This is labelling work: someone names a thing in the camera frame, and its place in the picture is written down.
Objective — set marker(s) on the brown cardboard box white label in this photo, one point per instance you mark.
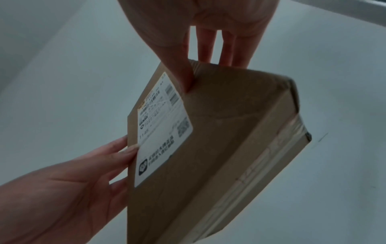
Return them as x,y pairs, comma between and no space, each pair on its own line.
223,147

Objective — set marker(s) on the person's left hand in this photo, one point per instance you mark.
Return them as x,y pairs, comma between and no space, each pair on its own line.
60,200

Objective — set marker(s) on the person's right hand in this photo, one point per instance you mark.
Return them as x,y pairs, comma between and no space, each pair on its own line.
223,14

